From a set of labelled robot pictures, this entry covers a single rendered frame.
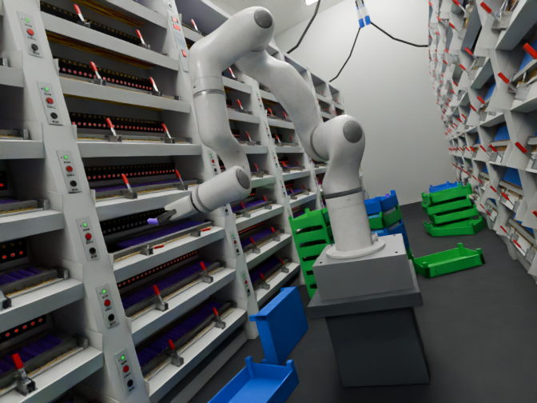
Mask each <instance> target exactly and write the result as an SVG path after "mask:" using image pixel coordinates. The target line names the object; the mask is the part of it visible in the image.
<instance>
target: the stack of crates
mask: <svg viewBox="0 0 537 403"><path fill-rule="evenodd" d="M288 219H289V223H290V226H291V230H292V235H293V238H294V242H295V244H296V250H297V252H298V256H299V259H300V264H301V268H302V271H303V274H304V279H305V283H306V286H307V289H308V295H309V297H310V299H311V298H312V297H313V295H314V293H315V292H316V290H317V285H316V279H315V277H314V273H313V270H312V266H313V264H314V263H315V261H316V259H317V258H318V257H319V256H320V254H321V253H322V251H323V250H324V248H325V246H326V245H331V244H335V242H334V237H333V234H332V227H331V224H330V220H329V216H328V209H327V208H324V209H318V210H314V211H310V212H309V209H308V208H307V209H305V213H304V214H302V215H300V216H299V217H296V218H294V219H293V218H292V216H289V217H288ZM296 229H302V230H300V231H298V232H296ZM300 243H304V244H302V245H300ZM304 257H306V258H305V259H304ZM307 271H308V272H307Z"/></svg>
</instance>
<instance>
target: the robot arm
mask: <svg viewBox="0 0 537 403"><path fill-rule="evenodd" d="M275 29H276V23H275V20H274V17H273V16H272V14H271V13H270V12H269V11H268V10H267V9H265V8H264V7H261V6H253V7H249V8H247V9H244V10H242V11H240V12H238V13H237V14H234V15H233V16H232V17H231V18H230V19H229V20H227V21H226V22H225V23H224V24H223V25H221V26H220V27H219V28H218V29H216V30H215V31H213V32H212V33H211V34H209V35H207V36H206V37H204V38H202V39H200V40H199V41H197V42H196V43H194V44H193V46H192V47H191V48H190V50H189V54H188V69H189V79H190V84H191V90H192V95H193V104H194V109H195V113H196V118H197V127H198V132H199V135H200V139H201V141H202V143H203V144H204V145H205V146H208V147H209V148H210V149H212V150H213V151H215V152H216V153H217V154H218V155H219V157H220V158H221V160H222V161H223V163H224V165H225V168H226V171H225V172H223V173H221V174H219V175H217V176H216V177H214V178H211V179H210V180H208V181H206V182H204V183H202V184H201V185H199V186H197V187H195V188H194V189H193V191H192V192H191V194H190V195H189V196H187V197H184V198H181V199H179V200H177V201H175V202H173V203H171V204H169V205H166V206H165V210H168V211H167V212H165V213H163V214H161V215H159V216H157V222H158V224H159V226H162V225H164V224H166V225H168V224H169V223H171V222H173V221H175V220H177V219H181V218H183V217H188V216H191V215H193V214H195V213H198V212H200V213H209V212H212V211H214V210H215V209H218V208H220V207H222V206H223V205H226V204H228V203H230V202H234V201H238V200H242V199H246V198H247V197H248V196H249V195H250V194H251V191H252V179H251V173H250V168H249V161H248V159H247V156H246V154H245V152H244V150H243V148H242V146H241V145H240V143H239V142H238V141H237V140H236V139H235V137H234V136H233V135H232V133H231V130H230V127H229V116H228V111H227V105H226V100H225V90H224V85H223V80H222V72H223V71H224V70H226V69H227V68H228V67H230V66H231V65H232V64H234V65H235V66H236V68H237V69H238V70H239V71H240V72H242V73H243V74H245V75H247V76H248V77H250V78H252V79H254V80H256V81H258V82H259V83H261V84H262V85H263V86H265V87H266V88H267V89H268V90H269V91H270V92H271V93H272V94H273V96H274V97H275V98H276V99H277V101H278V102H279V103H280V104H281V105H282V106H283V107H284V109H285V111H286V112H287V114H288V115H289V117H290V119H291V121H292V123H293V126H294V128H295V131H296V134H297V137H298V138H299V140H300V143H301V145H302V147H303V149H304V151H305V153H306V154H307V155H308V156H309V157H310V158H311V159H313V160H315V161H318V162H326V161H329V163H328V169H327V172H326V174H325V176H324V180H323V183H322V186H323V191H324V198H325V202H326V206H327V209H328V216H329V220H330V224H331V227H332V234H333V237H334V242H335V246H333V247H332V248H330V249H328V250H327V251H326V254H327V257H330V258H335V259H344V258H353V257H361V256H365V255H369V254H371V253H375V252H377V251H380V250H382V249H383V248H384V247H385V241H383V240H380V239H379V238H378V235H377V233H376V234H373V233H371V229H370V225H369V221H368V215H367V211H366V207H365V204H364V197H363V193H362V189H361V185H360V179H359V169H360V163H361V161H362V157H363V154H364V147H365V135H364V130H363V128H362V126H361V124H360V123H359V122H358V121H357V120H356V119H355V118H354V117H351V116H348V115H341V116H338V117H335V118H333V119H331V120H329V121H327V122H323V121H322V120H321V118H320V116H319V114H318V112H317V109H316V101H315V98H314V96H313V94H312V91H311V90H310V88H309V86H308V84H307V83H306V82H305V80H304V79H303V78H302V77H301V76H300V74H299V73H298V72H297V70H296V69H295V68H294V67H293V66H291V65H290V64H288V63H287V62H282V61H280V60H278V59H276V58H274V57H272V56H270V55H269V54H268V53H267V52H266V50H265V48H266V47H267V46H268V44H269V43H270V42H271V40H272V38H273V35H274V33H275Z"/></svg>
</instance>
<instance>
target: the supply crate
mask: <svg viewBox="0 0 537 403"><path fill-rule="evenodd" d="M390 192H391V195H389V197H388V198H386V196H383V197H380V196H377V197H375V198H371V199H367V200H364V204H365V207H366V211H367V214H370V213H380V212H384V211H385V210H387V209H390V208H392V207H393V206H395V205H398V204H399V202H398V199H397V196H396V191H395V190H390Z"/></svg>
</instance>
